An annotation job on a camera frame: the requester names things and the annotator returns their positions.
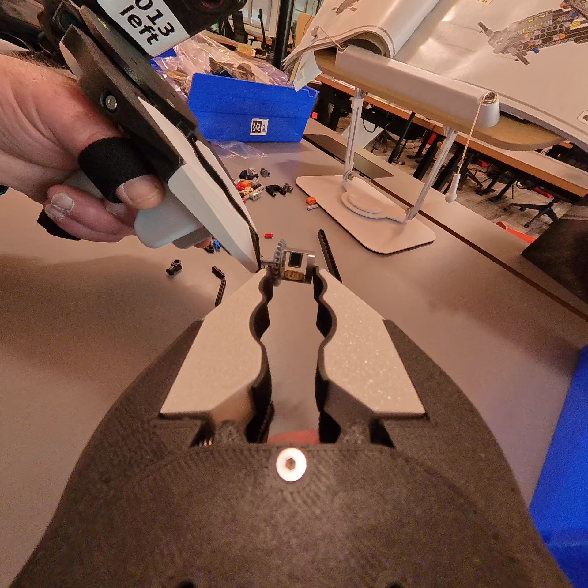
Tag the wooden background desk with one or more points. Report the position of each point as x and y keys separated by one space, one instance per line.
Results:
x=528 y=170

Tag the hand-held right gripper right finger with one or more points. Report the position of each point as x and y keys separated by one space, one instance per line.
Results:
x=367 y=367

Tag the clear plastic bag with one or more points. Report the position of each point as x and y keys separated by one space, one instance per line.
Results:
x=234 y=148

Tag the person's left hand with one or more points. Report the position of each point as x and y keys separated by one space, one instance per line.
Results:
x=36 y=124

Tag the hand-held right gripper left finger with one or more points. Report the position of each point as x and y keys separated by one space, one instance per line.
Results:
x=216 y=363

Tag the short black lego pin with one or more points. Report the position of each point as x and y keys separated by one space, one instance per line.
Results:
x=218 y=272

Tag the white book stand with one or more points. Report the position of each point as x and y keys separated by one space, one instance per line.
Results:
x=390 y=229

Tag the blue bin with square tag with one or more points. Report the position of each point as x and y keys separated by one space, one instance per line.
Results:
x=229 y=105

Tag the long black lego beam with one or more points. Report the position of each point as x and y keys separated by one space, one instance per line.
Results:
x=328 y=252

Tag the grey lego differential gear assembly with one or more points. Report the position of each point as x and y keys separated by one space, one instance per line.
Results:
x=308 y=262

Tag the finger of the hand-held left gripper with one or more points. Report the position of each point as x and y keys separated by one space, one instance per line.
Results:
x=218 y=163
x=206 y=206

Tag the pile of mixed lego pieces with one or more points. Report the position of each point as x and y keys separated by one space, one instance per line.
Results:
x=250 y=188

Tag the lego instruction booklet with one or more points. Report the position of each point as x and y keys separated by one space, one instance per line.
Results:
x=459 y=55

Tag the clear plastic bags in bin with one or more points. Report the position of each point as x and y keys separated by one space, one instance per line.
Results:
x=197 y=59

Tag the plain blue bin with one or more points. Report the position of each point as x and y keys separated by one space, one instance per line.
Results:
x=565 y=459

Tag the black lego axle connector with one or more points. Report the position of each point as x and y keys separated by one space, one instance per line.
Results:
x=174 y=266

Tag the black lego axle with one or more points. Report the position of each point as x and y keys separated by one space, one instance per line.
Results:
x=220 y=292

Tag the black office chair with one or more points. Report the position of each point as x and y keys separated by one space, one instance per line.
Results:
x=533 y=209

